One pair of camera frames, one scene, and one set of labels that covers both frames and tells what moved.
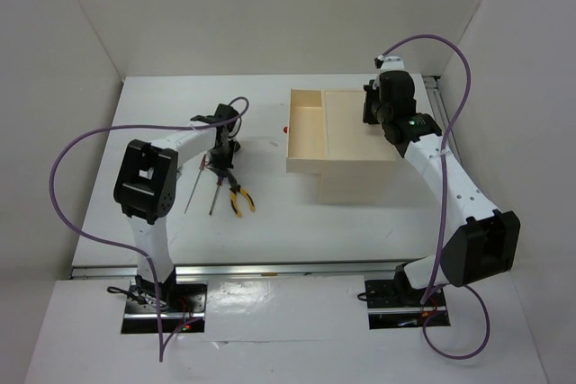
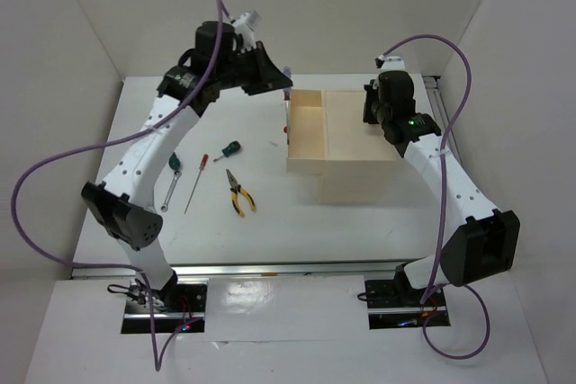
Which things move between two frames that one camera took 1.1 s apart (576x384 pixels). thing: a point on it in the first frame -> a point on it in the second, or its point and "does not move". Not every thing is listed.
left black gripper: (220, 167) -> (267, 77)
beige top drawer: (307, 140) does not move
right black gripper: (371, 93) does not move
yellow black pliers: (237, 188) does not move
